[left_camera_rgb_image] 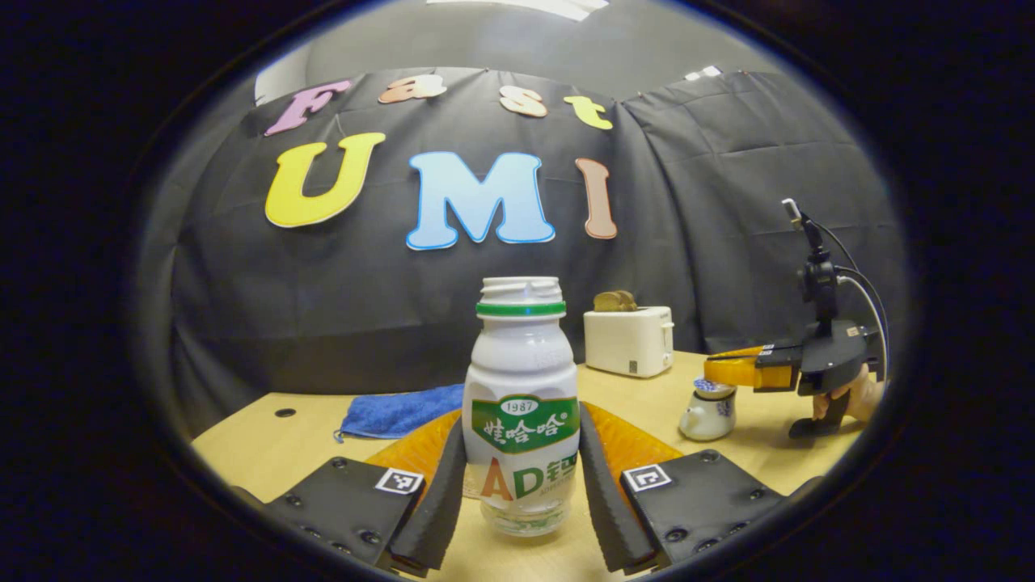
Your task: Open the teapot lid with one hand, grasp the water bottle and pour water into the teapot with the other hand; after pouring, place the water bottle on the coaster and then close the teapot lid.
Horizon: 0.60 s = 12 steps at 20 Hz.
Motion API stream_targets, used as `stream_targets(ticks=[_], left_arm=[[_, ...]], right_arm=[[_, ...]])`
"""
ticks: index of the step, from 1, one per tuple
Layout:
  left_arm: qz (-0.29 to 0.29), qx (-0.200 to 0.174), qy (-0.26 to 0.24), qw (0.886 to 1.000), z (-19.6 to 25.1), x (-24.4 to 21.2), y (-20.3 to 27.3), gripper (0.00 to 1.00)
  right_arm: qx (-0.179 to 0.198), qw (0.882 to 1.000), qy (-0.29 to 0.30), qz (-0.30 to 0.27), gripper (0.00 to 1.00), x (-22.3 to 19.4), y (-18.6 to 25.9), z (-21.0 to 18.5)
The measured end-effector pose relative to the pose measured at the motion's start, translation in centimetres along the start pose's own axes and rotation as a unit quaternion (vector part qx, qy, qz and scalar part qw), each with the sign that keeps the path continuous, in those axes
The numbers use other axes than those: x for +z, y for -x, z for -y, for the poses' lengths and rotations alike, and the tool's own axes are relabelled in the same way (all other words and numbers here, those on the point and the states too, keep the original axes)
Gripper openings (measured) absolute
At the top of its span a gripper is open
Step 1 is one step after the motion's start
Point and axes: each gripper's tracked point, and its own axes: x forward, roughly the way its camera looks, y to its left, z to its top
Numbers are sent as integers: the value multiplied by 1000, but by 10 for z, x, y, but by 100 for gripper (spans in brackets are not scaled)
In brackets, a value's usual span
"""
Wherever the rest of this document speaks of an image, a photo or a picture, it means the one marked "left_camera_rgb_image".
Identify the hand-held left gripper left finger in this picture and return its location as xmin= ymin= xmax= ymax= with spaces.
xmin=263 ymin=412 xmax=468 ymax=576

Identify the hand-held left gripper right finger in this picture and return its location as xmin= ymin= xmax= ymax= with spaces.
xmin=578 ymin=402 xmax=789 ymax=575

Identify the white blue-patterned teacup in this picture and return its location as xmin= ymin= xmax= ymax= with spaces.
xmin=678 ymin=388 xmax=738 ymax=442

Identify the white green-label water bottle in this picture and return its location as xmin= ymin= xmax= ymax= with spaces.
xmin=462 ymin=276 xmax=581 ymax=537

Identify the blue towel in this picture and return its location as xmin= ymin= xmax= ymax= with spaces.
xmin=334 ymin=384 xmax=466 ymax=441

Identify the white toaster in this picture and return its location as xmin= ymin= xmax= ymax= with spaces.
xmin=584 ymin=306 xmax=674 ymax=378

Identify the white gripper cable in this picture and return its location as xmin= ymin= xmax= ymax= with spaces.
xmin=837 ymin=275 xmax=890 ymax=382

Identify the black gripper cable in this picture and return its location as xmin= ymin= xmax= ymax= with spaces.
xmin=833 ymin=264 xmax=892 ymax=356

